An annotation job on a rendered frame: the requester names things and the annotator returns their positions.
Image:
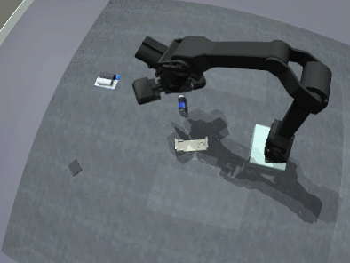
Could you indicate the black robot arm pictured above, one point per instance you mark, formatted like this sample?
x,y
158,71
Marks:
x,y
192,55

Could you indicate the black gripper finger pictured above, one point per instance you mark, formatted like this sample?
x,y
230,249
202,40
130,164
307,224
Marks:
x,y
152,81
187,89

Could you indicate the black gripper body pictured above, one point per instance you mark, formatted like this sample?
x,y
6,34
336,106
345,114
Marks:
x,y
146,92

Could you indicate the black and blue battery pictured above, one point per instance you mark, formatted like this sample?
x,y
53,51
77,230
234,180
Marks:
x,y
182,104

